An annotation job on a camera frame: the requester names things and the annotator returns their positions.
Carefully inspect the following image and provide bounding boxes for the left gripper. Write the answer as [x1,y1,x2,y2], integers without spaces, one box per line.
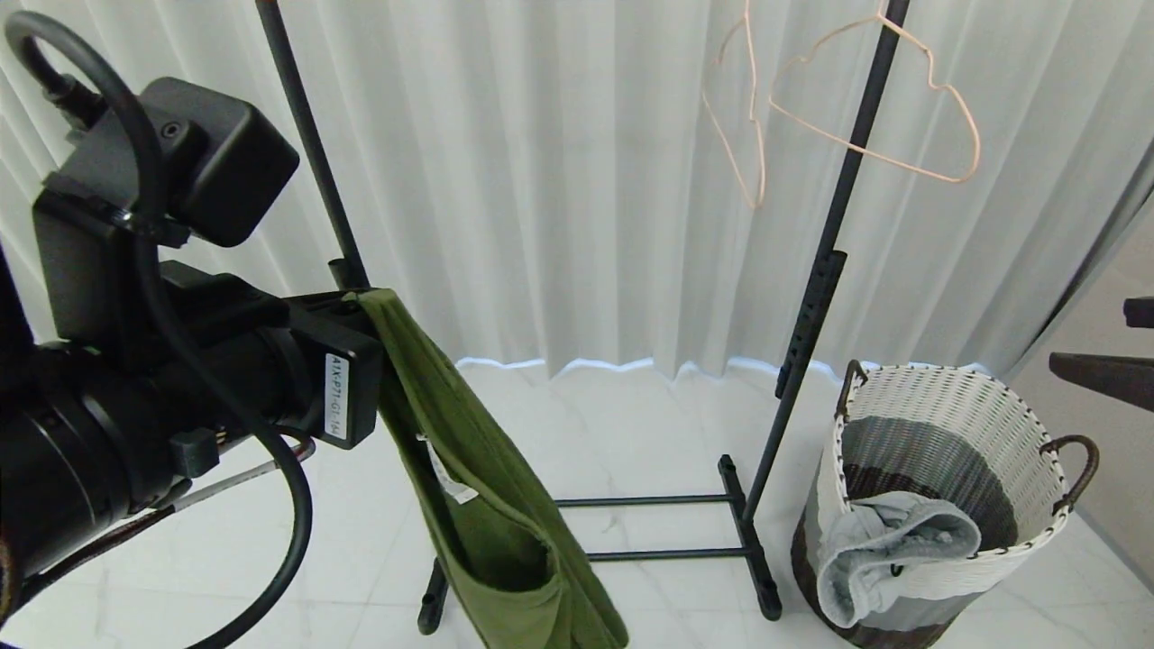
[0,261,384,582]

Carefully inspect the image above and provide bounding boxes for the pink clothes hanger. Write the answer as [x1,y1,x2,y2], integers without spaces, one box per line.
[768,0,982,185]
[701,0,767,210]

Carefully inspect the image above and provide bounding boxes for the green printed T-shirt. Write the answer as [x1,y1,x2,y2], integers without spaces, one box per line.
[347,287,630,649]

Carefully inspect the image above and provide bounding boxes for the white laundry basket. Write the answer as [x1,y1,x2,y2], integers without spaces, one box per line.
[791,359,1101,649]

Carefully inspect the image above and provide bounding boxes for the black clothes rack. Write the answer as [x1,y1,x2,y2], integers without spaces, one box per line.
[255,0,911,636]

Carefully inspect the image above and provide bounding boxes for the pale grey shorts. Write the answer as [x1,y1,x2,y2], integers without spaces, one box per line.
[816,491,982,630]

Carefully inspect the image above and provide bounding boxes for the white curtain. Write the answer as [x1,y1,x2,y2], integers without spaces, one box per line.
[0,0,1154,379]

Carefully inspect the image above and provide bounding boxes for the black cable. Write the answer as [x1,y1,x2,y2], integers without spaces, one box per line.
[5,9,315,649]

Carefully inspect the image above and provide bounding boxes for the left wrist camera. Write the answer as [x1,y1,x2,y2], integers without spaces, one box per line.
[32,77,301,343]

